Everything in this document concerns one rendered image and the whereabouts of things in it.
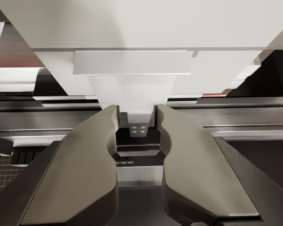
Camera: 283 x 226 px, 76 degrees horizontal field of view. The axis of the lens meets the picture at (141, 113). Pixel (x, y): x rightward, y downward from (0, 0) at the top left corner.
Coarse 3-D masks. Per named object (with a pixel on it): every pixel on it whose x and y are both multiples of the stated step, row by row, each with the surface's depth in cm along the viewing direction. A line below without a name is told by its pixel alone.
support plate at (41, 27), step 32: (0, 0) 10; (32, 0) 10; (64, 0) 10; (96, 0) 10; (128, 0) 10; (160, 0) 10; (192, 0) 10; (224, 0) 10; (256, 0) 10; (32, 32) 12; (64, 32) 12; (96, 32) 12; (128, 32) 12; (160, 32) 12; (192, 32) 12; (224, 32) 13; (256, 32) 13; (64, 64) 15; (192, 64) 16; (224, 64) 16
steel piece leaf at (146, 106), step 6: (120, 102) 23; (126, 102) 23; (132, 102) 23; (138, 102) 23; (144, 102) 23; (150, 102) 23; (156, 102) 23; (162, 102) 23; (102, 108) 24; (120, 108) 25; (126, 108) 25; (132, 108) 25; (138, 108) 25; (144, 108) 25; (150, 108) 25
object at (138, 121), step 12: (132, 120) 29; (144, 120) 29; (120, 132) 40; (132, 132) 36; (144, 132) 36; (156, 132) 40; (120, 144) 39; (132, 144) 39; (144, 144) 40; (156, 144) 40
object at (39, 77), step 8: (40, 80) 22; (48, 80) 22; (56, 80) 22; (40, 88) 21; (48, 88) 21; (56, 88) 22; (40, 96) 21; (48, 96) 21; (56, 96) 21; (64, 96) 21; (72, 96) 21; (80, 96) 21; (48, 104) 23; (56, 104) 23; (64, 104) 23; (72, 104) 23; (80, 104) 24; (88, 104) 24; (96, 104) 24
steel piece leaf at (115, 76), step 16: (80, 64) 13; (96, 64) 13; (112, 64) 13; (128, 64) 13; (144, 64) 13; (160, 64) 14; (176, 64) 14; (96, 80) 18; (112, 80) 18; (128, 80) 18; (144, 80) 18; (160, 80) 18; (96, 96) 21; (112, 96) 21; (128, 96) 21; (144, 96) 21; (160, 96) 21
